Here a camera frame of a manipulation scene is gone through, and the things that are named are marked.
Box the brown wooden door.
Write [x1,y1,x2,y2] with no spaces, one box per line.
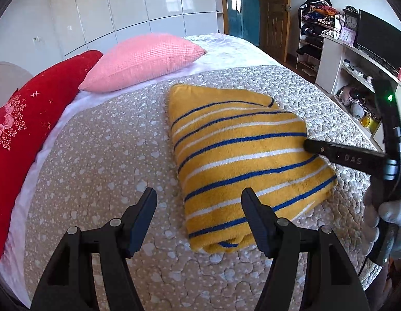
[260,0,290,62]

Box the beige bed headboard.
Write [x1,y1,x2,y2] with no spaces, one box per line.
[0,62,33,108]

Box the cluttered shoe rack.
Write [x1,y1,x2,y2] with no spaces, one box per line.
[296,0,342,81]

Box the white bed sheet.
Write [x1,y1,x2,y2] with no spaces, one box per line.
[0,34,278,307]

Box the black desk clock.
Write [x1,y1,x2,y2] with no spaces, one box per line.
[342,6,360,32]

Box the white glossy wardrobe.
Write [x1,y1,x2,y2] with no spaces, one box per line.
[50,0,224,58]

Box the beige heart-pattern quilt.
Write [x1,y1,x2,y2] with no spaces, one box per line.
[24,65,373,310]

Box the white gloved right hand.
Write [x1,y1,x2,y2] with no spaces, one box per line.
[362,185,401,260]

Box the purple small clock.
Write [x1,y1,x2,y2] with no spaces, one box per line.
[339,26,356,46]

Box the pink pillow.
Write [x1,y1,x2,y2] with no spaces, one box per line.
[79,33,207,93]

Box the black television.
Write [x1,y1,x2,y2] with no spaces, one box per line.
[354,10,401,71]

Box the red embroidered pillow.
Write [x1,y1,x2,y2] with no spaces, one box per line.
[0,50,102,259]

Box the yellow striped cloth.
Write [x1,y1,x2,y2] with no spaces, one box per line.
[168,83,337,253]

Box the white tv cabinet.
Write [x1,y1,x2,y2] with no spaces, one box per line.
[315,35,401,151]

